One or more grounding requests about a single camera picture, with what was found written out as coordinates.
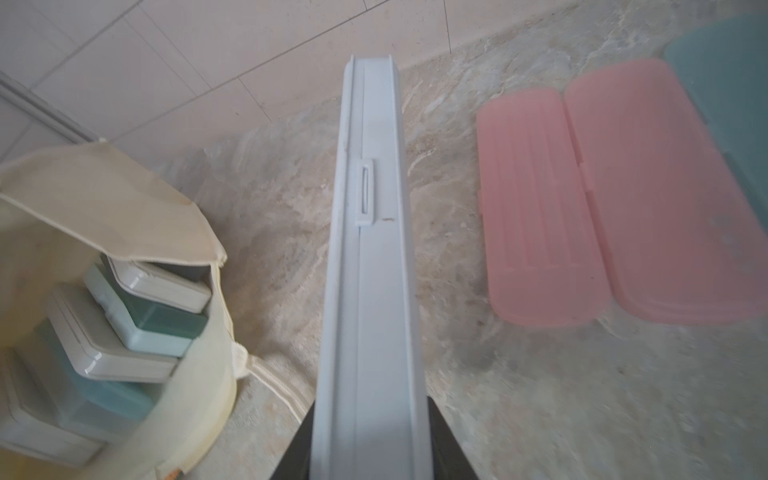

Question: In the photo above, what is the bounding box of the dark green pencil case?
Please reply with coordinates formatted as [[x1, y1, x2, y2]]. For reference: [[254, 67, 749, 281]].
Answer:
[[84, 264, 208, 358]]

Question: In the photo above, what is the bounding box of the floral canvas tote bag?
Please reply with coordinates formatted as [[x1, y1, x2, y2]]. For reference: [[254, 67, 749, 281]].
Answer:
[[0, 141, 313, 480]]

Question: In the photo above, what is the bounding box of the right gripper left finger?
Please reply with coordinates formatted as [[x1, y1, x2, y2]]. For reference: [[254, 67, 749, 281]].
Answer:
[[270, 403, 315, 480]]

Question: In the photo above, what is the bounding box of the teal translucent pencil case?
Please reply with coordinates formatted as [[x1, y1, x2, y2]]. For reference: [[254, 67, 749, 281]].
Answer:
[[663, 12, 767, 226]]

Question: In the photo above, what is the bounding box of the pink translucent pencil case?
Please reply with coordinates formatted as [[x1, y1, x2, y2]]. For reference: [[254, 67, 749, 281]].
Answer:
[[564, 59, 767, 325]]

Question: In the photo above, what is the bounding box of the pale mint pencil case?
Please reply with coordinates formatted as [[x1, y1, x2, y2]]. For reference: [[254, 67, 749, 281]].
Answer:
[[309, 57, 433, 479]]

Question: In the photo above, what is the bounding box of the grey teal pencil case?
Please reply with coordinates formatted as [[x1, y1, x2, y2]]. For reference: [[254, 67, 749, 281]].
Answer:
[[1, 323, 155, 468]]

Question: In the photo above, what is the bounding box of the white glossy tin pencil case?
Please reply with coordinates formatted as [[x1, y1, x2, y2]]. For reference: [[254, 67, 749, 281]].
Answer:
[[46, 283, 178, 383]]

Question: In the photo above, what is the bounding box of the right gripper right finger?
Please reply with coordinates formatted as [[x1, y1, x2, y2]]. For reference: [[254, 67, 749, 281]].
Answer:
[[427, 396, 478, 480]]

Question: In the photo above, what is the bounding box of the dark grey pencil case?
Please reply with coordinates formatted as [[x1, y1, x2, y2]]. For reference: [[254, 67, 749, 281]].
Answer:
[[151, 262, 210, 283]]

